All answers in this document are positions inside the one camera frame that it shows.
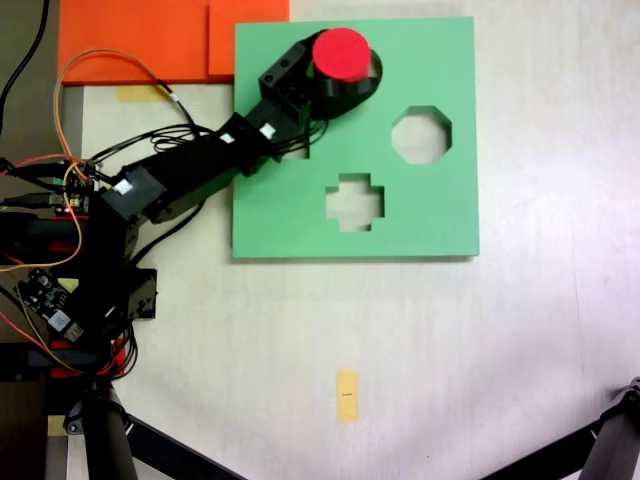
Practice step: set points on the thick black tripod leg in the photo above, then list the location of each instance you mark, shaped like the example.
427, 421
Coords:
617, 440
107, 440

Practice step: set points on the thin black tripod leg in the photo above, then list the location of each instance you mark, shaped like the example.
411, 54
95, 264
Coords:
175, 452
545, 452

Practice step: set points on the large flat orange block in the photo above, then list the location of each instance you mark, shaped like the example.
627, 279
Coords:
125, 35

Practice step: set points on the red black table clamp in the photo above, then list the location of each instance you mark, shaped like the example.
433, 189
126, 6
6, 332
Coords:
40, 232
75, 359

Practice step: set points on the yellow tape position marker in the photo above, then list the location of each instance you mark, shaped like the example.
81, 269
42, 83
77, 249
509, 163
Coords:
347, 397

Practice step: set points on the red cylinder block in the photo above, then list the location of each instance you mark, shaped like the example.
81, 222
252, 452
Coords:
341, 55

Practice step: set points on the green shape sorting board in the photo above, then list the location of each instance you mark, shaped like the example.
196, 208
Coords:
425, 225

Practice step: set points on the yellow masking tape strip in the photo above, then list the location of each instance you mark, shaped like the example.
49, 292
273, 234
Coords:
140, 94

